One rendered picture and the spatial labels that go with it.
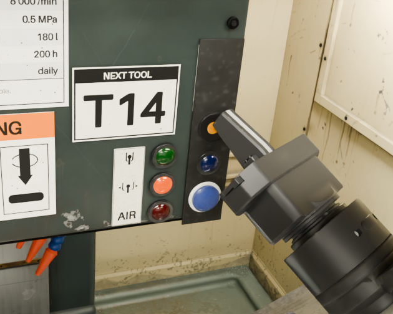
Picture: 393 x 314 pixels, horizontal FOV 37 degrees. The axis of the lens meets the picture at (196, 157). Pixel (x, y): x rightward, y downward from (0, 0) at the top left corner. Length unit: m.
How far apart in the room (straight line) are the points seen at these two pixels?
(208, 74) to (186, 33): 0.05
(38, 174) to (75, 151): 0.04
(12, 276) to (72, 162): 0.90
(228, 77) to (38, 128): 0.18
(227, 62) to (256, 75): 1.27
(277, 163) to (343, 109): 1.07
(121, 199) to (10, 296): 0.91
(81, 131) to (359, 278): 0.27
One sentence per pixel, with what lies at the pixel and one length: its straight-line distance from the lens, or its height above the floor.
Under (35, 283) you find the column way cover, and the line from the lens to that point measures 1.45.
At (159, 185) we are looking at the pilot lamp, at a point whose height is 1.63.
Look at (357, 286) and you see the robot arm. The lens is 0.51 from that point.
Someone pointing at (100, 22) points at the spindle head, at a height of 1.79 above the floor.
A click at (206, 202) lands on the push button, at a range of 0.61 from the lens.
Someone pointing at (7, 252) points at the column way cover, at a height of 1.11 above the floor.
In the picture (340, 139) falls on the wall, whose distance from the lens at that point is 1.62.
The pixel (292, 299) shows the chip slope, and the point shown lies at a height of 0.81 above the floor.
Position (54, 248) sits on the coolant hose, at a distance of 0.79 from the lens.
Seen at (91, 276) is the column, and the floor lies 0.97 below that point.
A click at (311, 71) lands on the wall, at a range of 1.71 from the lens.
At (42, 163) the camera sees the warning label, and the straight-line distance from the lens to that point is 0.54.
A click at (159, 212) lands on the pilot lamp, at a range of 0.59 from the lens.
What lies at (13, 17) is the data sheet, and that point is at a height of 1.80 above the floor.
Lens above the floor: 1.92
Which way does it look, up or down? 27 degrees down
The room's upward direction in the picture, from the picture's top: 6 degrees clockwise
